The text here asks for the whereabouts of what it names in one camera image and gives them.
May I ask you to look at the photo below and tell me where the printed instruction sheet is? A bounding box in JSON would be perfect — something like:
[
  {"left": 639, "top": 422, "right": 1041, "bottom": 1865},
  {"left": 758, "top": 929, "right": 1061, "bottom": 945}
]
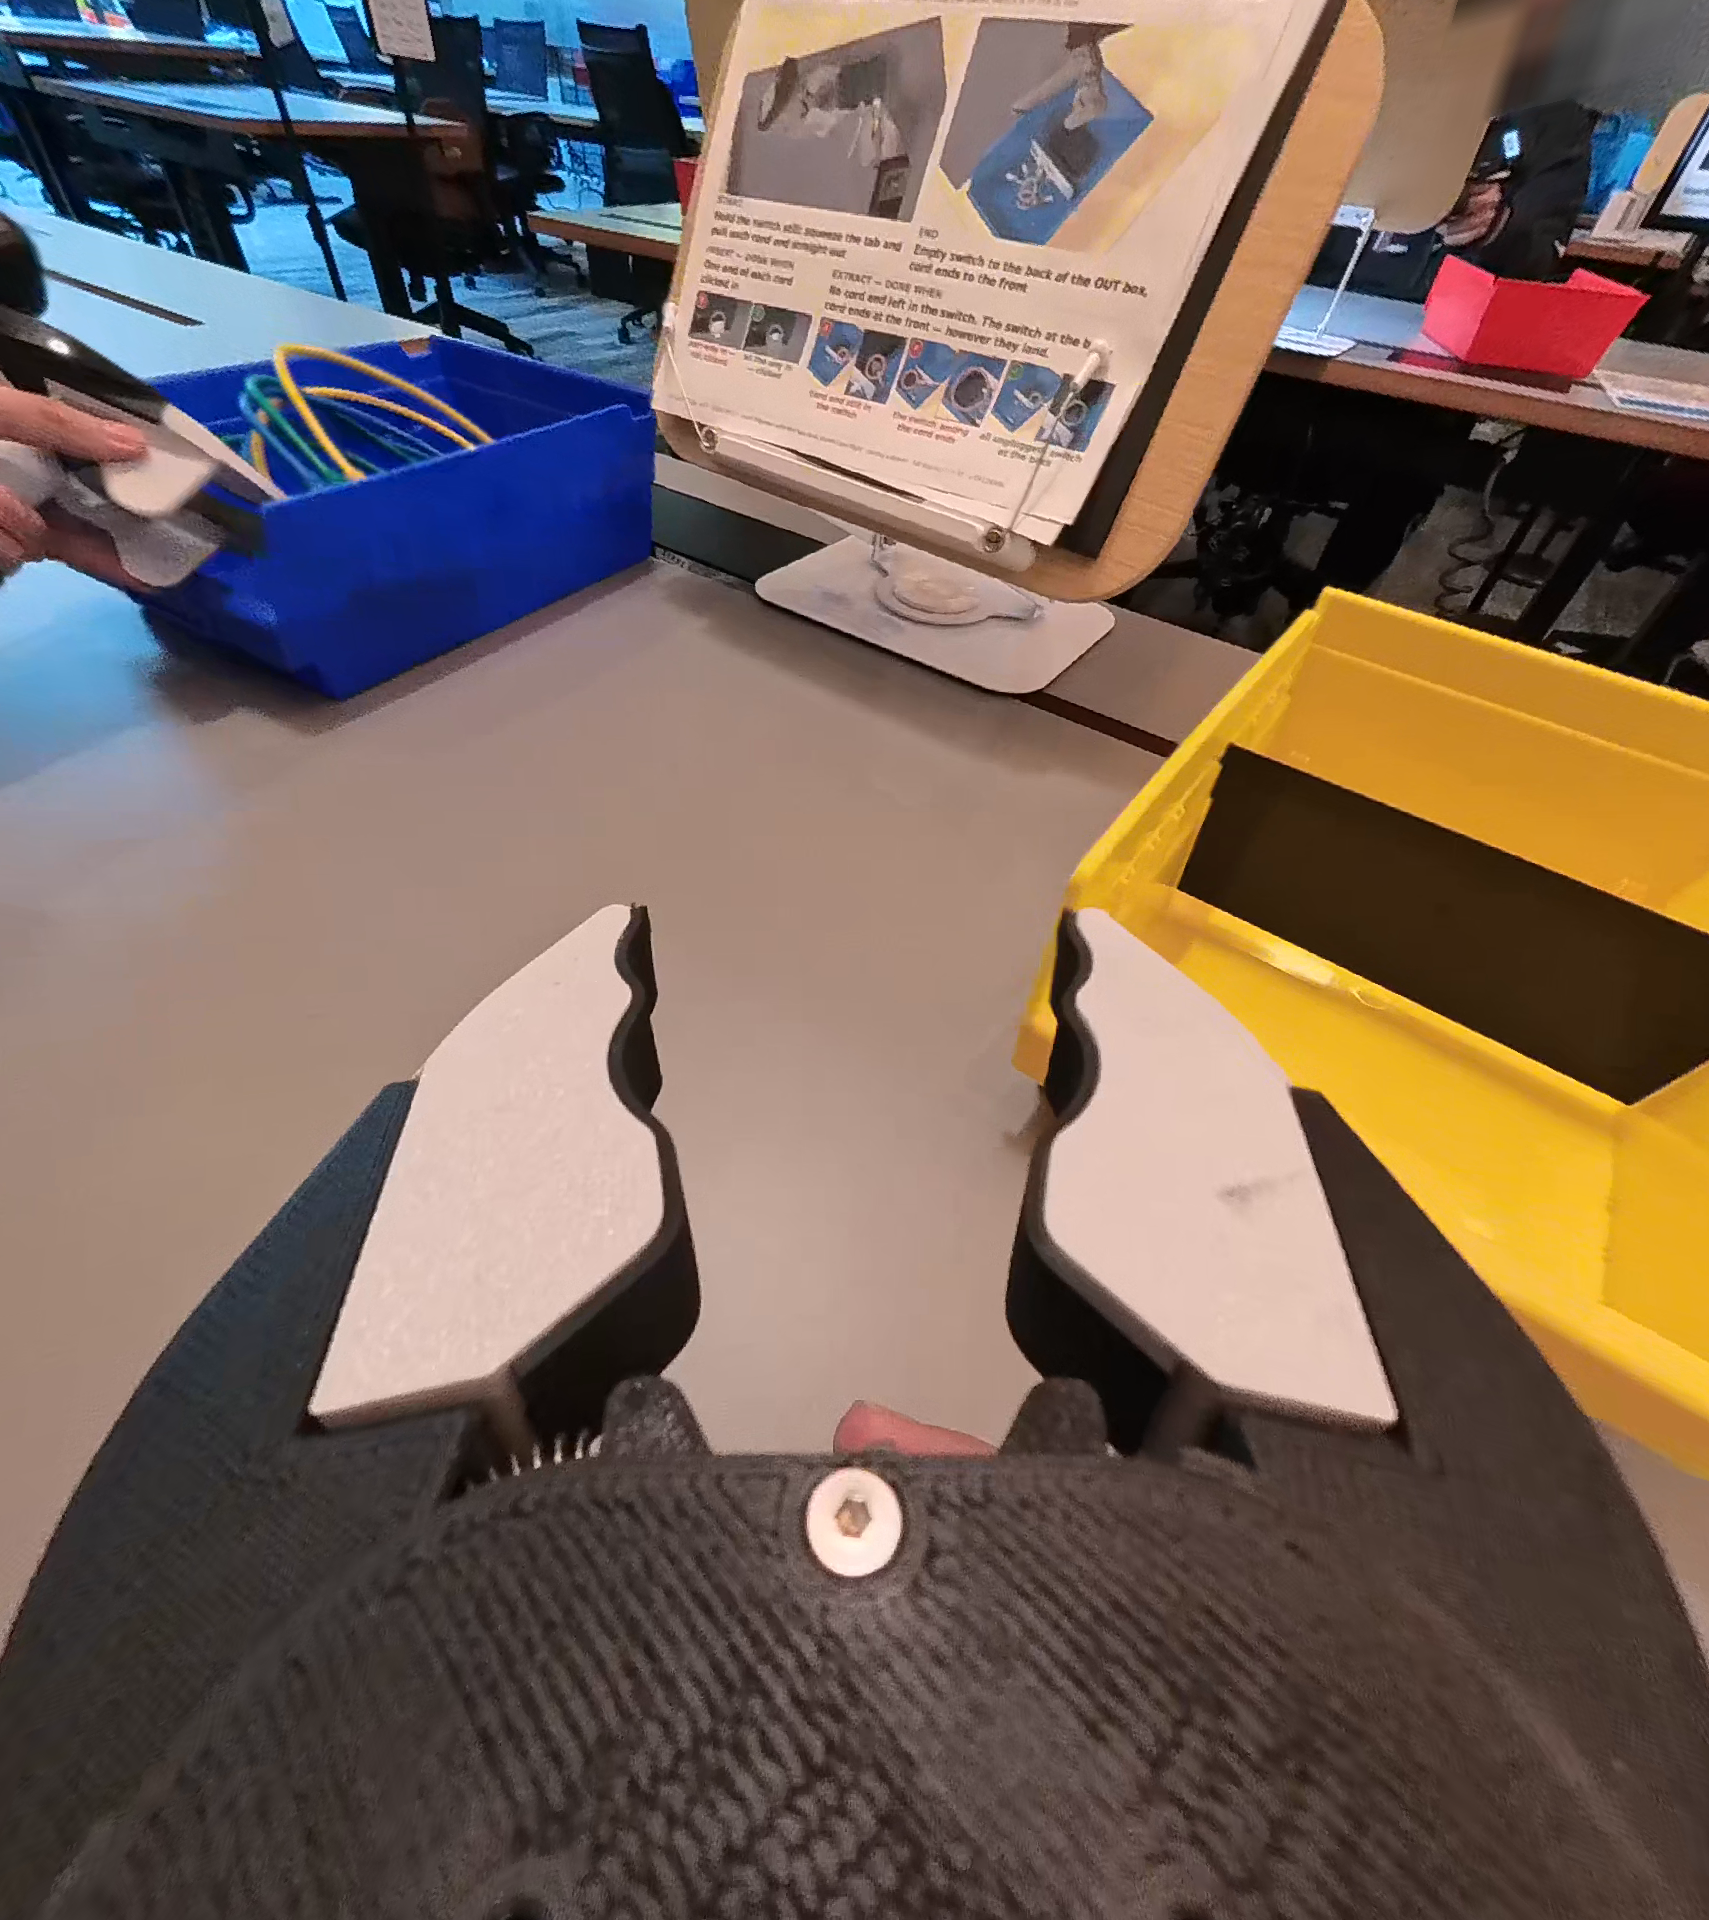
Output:
[{"left": 651, "top": 0, "right": 1336, "bottom": 549}]

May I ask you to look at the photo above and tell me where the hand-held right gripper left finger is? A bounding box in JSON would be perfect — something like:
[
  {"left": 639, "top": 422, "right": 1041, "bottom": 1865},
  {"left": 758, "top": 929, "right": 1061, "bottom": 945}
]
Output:
[{"left": 306, "top": 903, "right": 707, "bottom": 1429}]

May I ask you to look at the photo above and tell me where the red plastic bin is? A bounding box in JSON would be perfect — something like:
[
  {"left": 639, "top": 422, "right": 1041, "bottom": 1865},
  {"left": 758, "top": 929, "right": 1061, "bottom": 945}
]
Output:
[{"left": 1425, "top": 254, "right": 1651, "bottom": 369}]

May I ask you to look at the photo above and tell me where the green ethernet cable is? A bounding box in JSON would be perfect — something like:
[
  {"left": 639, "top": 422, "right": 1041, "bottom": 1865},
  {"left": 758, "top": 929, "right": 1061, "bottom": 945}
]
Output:
[{"left": 239, "top": 374, "right": 436, "bottom": 482}]

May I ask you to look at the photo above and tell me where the black bin divider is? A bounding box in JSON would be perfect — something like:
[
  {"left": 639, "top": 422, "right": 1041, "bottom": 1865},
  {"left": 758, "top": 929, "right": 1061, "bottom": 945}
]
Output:
[{"left": 1178, "top": 744, "right": 1709, "bottom": 1108}]

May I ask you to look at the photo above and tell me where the person's right hand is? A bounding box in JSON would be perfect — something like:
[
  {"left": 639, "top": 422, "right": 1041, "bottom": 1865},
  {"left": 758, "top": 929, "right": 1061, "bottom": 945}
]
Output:
[{"left": 835, "top": 1401, "right": 998, "bottom": 1460}]

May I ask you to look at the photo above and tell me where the yellow plastic bin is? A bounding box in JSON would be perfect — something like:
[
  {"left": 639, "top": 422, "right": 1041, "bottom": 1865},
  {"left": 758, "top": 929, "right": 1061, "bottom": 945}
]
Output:
[{"left": 1017, "top": 588, "right": 1709, "bottom": 1480}]

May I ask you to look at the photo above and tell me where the black office chair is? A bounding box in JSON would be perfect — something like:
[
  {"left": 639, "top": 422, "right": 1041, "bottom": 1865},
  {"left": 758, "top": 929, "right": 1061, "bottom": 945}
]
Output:
[
  {"left": 577, "top": 21, "right": 698, "bottom": 339},
  {"left": 344, "top": 43, "right": 570, "bottom": 353}
]

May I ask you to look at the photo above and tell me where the grey table with slot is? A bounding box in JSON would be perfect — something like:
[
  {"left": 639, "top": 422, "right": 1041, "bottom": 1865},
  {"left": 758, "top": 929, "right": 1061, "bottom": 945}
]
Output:
[{"left": 0, "top": 185, "right": 436, "bottom": 422}]

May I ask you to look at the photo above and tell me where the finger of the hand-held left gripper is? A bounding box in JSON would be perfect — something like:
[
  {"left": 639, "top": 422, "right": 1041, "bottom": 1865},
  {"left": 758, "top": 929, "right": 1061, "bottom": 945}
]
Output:
[
  {"left": 101, "top": 404, "right": 275, "bottom": 520},
  {"left": 45, "top": 501, "right": 269, "bottom": 590}
]

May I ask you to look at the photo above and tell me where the grey stand base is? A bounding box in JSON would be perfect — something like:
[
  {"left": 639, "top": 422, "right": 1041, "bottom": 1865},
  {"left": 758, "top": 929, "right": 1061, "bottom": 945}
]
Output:
[{"left": 757, "top": 532, "right": 1115, "bottom": 695}]

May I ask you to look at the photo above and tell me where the blue plastic bin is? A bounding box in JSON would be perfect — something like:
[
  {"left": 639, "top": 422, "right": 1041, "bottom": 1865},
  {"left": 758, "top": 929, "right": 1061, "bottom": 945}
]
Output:
[{"left": 135, "top": 332, "right": 656, "bottom": 701}]

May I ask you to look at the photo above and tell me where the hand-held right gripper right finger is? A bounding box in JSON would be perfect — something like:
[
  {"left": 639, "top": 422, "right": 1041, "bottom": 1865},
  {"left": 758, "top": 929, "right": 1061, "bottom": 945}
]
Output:
[{"left": 1007, "top": 906, "right": 1401, "bottom": 1464}]

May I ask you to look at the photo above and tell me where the yellow ethernet cable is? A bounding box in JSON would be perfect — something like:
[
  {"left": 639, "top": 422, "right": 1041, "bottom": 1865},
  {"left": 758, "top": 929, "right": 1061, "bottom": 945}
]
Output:
[{"left": 246, "top": 344, "right": 496, "bottom": 482}]

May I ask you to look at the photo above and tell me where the dark wooden desk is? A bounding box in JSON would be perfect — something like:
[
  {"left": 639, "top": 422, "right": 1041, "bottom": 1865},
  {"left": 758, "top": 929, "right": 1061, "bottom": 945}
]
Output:
[{"left": 36, "top": 74, "right": 473, "bottom": 293}]

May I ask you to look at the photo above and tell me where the brown edged table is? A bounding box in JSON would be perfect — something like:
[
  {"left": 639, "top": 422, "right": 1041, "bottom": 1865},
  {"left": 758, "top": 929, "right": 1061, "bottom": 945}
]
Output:
[{"left": 1267, "top": 283, "right": 1709, "bottom": 473}]

